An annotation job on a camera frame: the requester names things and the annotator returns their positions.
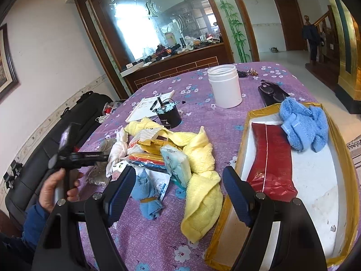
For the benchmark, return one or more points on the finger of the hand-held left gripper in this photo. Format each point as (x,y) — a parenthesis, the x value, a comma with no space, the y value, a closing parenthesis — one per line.
(93,155)

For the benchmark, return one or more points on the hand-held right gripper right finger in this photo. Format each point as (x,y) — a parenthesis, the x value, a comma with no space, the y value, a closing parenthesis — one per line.
(234,192)

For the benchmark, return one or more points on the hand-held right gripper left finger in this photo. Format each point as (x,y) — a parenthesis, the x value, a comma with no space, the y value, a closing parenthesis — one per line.
(121,192)

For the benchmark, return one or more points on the grey cloth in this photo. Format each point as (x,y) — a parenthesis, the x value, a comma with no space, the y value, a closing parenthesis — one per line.
(97,175)

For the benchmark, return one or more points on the white plastic bag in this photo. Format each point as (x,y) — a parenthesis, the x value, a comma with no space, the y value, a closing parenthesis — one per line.
(118,146)

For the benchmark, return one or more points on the small blue cloth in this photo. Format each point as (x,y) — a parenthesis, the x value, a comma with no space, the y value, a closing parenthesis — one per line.
(148,206)

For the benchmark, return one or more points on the yellow terry towel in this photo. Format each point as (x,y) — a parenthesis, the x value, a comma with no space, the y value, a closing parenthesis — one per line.
(201,200)

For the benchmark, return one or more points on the colourful striped plastic pack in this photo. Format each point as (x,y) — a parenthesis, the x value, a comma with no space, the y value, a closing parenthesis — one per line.
(146,160)

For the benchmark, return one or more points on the white packet with red print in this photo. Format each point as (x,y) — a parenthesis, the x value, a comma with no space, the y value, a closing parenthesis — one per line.
(145,135)

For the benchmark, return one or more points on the pale yellow thin cloth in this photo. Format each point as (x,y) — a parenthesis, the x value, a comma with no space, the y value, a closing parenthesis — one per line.
(141,126)

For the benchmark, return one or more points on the gold foil packet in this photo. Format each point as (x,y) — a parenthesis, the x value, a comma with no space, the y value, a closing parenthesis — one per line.
(153,146)

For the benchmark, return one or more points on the light blue tissue pack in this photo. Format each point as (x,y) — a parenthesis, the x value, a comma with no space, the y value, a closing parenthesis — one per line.
(176,163)

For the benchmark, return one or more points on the yellow-edged shallow box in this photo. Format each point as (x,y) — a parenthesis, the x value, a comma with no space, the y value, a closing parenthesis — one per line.
(316,175)

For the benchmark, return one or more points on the person's left forearm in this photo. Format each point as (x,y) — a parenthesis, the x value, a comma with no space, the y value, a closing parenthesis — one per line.
(35,225)

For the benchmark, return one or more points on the person's left hand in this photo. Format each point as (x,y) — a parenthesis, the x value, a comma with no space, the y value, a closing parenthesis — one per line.
(48,187)

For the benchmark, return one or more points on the black sofa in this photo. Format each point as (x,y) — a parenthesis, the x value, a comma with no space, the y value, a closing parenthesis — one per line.
(33,175)

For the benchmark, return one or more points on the pile of plastic bags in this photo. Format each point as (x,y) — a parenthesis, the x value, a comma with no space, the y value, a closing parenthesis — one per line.
(107,110)

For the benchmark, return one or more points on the red plastic packet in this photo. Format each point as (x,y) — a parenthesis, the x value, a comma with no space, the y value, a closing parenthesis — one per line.
(270,161)

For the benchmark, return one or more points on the purple floral tablecloth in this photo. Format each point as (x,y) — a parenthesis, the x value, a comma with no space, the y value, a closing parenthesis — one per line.
(158,245)

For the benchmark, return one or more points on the white paper notebook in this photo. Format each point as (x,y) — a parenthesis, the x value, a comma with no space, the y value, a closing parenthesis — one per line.
(141,108)

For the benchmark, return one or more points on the black pen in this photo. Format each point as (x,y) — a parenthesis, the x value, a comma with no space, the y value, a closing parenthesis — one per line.
(154,105)

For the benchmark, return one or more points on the black electric motor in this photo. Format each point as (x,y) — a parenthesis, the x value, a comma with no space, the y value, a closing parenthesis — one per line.
(169,117)

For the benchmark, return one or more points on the blue terry towel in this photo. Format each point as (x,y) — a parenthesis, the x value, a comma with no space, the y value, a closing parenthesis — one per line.
(301,127)

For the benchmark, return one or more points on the white plastic jar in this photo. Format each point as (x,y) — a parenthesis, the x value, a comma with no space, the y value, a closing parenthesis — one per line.
(224,90)

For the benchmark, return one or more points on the black leather case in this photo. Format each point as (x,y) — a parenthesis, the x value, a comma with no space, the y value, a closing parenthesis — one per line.
(268,93)

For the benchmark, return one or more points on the keys with black fob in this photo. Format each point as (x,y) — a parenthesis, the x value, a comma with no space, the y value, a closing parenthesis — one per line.
(249,72)

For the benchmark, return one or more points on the wooden mirror cabinet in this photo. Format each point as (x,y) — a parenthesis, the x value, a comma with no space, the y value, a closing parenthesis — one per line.
(141,34)

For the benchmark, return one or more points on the clutter on cabinet shelf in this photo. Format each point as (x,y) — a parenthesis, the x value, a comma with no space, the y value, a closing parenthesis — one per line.
(174,49)

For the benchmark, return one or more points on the metal pot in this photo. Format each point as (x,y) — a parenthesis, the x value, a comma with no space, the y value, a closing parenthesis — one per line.
(274,49)

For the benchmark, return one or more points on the wooden staircase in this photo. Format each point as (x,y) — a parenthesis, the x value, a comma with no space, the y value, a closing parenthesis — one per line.
(327,56)

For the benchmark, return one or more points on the brown wooden door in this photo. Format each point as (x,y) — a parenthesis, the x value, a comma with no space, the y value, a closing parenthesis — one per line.
(289,22)

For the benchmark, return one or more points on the golden pillar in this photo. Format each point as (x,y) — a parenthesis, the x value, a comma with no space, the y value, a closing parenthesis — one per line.
(347,48)

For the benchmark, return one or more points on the black wall plug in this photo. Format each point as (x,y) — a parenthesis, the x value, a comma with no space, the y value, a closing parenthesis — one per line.
(11,173)

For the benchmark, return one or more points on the framed wall picture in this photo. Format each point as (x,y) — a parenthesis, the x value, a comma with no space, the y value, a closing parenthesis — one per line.
(4,70)

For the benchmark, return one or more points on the bamboo wall painting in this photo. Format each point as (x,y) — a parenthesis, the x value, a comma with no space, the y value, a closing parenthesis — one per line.
(231,19)

